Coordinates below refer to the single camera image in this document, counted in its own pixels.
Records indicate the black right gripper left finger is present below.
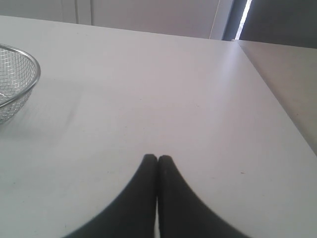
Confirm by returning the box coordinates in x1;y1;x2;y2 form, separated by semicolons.
67;154;158;238

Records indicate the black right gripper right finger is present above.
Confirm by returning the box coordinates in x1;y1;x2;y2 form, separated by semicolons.
157;155;247;238

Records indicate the oval wire mesh basket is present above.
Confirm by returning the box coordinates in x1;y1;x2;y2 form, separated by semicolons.
0;44;41;124

